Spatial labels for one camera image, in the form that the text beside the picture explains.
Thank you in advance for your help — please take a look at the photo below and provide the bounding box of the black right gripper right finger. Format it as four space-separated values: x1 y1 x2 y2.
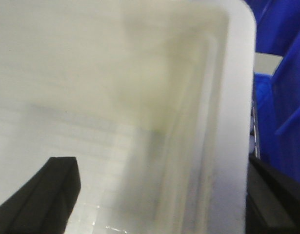
246 156 300 234

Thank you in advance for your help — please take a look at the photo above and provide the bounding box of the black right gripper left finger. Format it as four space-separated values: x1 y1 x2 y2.
0 157 81 234

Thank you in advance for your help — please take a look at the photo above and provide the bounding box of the white plastic tote box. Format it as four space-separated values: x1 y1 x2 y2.
0 0 256 234

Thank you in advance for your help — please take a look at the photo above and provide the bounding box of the blue plastic bin right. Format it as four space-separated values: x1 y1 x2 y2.
247 0 300 183

